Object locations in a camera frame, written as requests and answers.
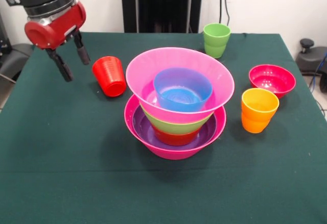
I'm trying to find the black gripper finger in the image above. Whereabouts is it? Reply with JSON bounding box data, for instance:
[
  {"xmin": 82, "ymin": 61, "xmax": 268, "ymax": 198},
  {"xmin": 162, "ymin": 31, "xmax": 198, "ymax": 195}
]
[
  {"xmin": 73, "ymin": 31, "xmax": 91, "ymax": 66},
  {"xmin": 45, "ymin": 48, "xmax": 74, "ymax": 83}
]

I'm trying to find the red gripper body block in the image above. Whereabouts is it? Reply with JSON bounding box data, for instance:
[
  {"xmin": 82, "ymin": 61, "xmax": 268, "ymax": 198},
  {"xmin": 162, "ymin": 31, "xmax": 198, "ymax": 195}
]
[{"xmin": 24, "ymin": 1, "xmax": 87, "ymax": 51}]

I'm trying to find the red cup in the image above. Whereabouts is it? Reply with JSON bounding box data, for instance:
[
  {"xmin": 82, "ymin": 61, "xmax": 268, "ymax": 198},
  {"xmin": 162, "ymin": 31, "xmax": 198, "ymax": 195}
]
[{"xmin": 91, "ymin": 56, "xmax": 127, "ymax": 98}]

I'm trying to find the large pink bowl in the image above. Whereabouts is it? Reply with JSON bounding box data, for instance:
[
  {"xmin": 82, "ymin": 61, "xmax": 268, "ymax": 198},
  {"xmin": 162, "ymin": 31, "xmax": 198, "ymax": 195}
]
[
  {"xmin": 125, "ymin": 46, "xmax": 235, "ymax": 125},
  {"xmin": 124, "ymin": 93, "xmax": 227, "ymax": 160}
]

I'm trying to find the purple bowl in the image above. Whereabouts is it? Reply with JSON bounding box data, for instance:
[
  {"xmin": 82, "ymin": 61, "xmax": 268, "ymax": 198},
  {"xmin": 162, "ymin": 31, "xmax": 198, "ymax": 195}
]
[{"xmin": 132, "ymin": 105, "xmax": 218, "ymax": 151}]

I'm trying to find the blue bowl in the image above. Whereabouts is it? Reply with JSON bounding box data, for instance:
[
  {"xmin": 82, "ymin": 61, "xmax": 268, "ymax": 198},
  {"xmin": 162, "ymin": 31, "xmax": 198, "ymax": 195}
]
[{"xmin": 153, "ymin": 67, "xmax": 214, "ymax": 113}]

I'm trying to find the light green bowl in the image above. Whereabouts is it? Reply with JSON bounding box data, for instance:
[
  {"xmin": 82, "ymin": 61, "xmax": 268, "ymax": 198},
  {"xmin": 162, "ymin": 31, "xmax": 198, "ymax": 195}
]
[{"xmin": 139, "ymin": 101, "xmax": 213, "ymax": 136}]

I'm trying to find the orange-red bowl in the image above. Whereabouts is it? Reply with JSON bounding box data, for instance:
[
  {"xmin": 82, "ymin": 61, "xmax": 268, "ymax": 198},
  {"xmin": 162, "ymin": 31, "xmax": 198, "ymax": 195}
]
[{"xmin": 152, "ymin": 126, "xmax": 202, "ymax": 147}]

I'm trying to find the dark green tablecloth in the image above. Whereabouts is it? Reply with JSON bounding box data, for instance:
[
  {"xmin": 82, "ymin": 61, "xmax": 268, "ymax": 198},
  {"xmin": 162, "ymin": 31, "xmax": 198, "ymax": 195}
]
[{"xmin": 0, "ymin": 31, "xmax": 327, "ymax": 224}]

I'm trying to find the light green cup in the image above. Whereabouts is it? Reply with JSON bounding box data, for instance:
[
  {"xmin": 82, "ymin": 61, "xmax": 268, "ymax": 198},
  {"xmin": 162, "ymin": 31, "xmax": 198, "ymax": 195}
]
[{"xmin": 203, "ymin": 22, "xmax": 232, "ymax": 59}]

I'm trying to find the orange cup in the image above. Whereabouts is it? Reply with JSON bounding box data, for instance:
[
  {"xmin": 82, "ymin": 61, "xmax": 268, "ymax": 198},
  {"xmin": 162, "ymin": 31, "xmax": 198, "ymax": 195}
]
[{"xmin": 241, "ymin": 88, "xmax": 280, "ymax": 134}]

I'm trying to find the small magenta bowl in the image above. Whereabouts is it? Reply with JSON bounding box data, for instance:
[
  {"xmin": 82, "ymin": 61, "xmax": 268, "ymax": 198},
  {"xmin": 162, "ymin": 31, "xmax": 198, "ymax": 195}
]
[{"xmin": 248, "ymin": 64, "xmax": 297, "ymax": 97}]

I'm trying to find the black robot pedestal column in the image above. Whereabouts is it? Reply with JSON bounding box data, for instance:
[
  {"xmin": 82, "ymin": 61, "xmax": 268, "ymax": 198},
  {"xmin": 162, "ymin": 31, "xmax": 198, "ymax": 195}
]
[{"xmin": 117, "ymin": 0, "xmax": 207, "ymax": 34}]

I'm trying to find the blue cable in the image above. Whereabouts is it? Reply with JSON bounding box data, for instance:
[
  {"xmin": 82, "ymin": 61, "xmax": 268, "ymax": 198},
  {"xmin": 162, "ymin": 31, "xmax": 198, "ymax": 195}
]
[{"xmin": 308, "ymin": 52, "xmax": 327, "ymax": 92}]

